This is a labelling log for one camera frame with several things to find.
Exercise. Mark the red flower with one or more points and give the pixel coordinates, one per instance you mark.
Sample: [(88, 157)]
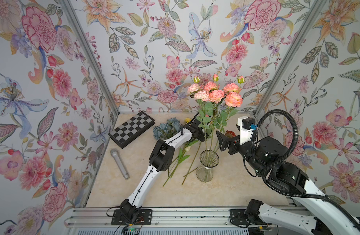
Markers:
[(230, 134)]

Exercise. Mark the clear ribbed glass vase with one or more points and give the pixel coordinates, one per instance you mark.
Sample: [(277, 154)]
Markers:
[(208, 166)]

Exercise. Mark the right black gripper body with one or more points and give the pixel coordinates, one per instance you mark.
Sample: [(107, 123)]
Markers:
[(246, 153)]

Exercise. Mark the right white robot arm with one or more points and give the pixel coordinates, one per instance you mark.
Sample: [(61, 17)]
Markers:
[(267, 157)]

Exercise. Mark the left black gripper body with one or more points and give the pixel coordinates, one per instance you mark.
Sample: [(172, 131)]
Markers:
[(200, 135)]

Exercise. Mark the aluminium rail frame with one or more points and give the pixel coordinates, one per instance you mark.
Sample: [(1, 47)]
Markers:
[(164, 221)]

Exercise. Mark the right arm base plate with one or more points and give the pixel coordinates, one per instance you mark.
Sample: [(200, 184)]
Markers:
[(239, 218)]

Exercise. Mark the orange white flower stem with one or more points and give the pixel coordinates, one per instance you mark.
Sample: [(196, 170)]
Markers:
[(182, 156)]

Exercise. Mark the pink rose stem two blooms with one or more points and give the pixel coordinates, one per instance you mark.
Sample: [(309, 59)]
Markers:
[(202, 94)]

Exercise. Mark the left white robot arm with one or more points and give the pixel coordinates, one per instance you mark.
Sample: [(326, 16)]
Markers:
[(159, 161)]

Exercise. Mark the blue hydrangea bunch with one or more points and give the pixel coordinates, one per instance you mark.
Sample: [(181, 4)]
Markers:
[(167, 130)]

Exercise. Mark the black white checkerboard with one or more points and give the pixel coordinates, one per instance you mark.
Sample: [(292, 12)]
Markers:
[(130, 130)]

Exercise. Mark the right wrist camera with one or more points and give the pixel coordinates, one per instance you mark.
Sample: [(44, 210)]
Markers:
[(246, 126)]

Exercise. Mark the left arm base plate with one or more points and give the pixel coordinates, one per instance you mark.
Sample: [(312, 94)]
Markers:
[(139, 217)]

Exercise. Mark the grey microphone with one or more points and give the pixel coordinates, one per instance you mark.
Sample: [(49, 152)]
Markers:
[(115, 155)]

